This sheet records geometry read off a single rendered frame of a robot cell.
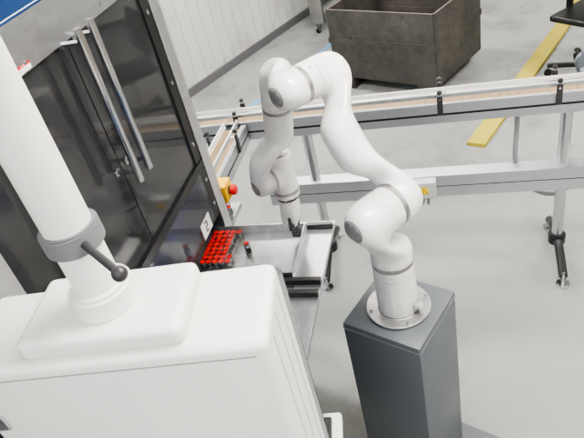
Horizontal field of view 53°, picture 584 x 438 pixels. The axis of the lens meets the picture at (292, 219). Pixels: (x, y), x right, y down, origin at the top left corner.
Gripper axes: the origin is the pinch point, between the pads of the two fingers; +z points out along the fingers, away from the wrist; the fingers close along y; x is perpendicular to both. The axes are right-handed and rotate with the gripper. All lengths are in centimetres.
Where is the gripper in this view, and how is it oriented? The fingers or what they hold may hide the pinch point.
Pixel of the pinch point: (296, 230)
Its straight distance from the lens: 204.9
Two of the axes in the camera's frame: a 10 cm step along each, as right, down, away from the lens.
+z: 1.9, 7.8, 5.9
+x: 9.6, -0.4, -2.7
